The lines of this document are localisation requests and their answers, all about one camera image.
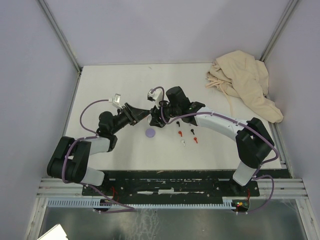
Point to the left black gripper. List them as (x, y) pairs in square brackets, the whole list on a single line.
[(134, 114)]

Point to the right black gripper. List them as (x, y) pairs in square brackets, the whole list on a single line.
[(156, 113)]

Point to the white earbud case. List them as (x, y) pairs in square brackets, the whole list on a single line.
[(149, 118)]

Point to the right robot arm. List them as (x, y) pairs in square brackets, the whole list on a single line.
[(253, 141)]

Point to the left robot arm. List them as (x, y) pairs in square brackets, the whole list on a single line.
[(69, 161)]

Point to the purple earbud case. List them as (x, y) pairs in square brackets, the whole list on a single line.
[(150, 132)]

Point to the beige cloth bag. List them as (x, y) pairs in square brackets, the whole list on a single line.
[(238, 74)]

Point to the white paper corner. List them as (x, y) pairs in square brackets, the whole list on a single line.
[(55, 233)]

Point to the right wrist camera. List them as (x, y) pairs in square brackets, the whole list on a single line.
[(155, 95)]

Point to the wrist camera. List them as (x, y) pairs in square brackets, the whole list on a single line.
[(155, 95), (116, 101)]

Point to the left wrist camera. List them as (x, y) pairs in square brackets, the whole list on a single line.
[(116, 101)]

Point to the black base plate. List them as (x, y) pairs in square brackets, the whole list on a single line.
[(160, 187)]

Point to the aluminium frame rail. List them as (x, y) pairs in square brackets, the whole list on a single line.
[(283, 189)]

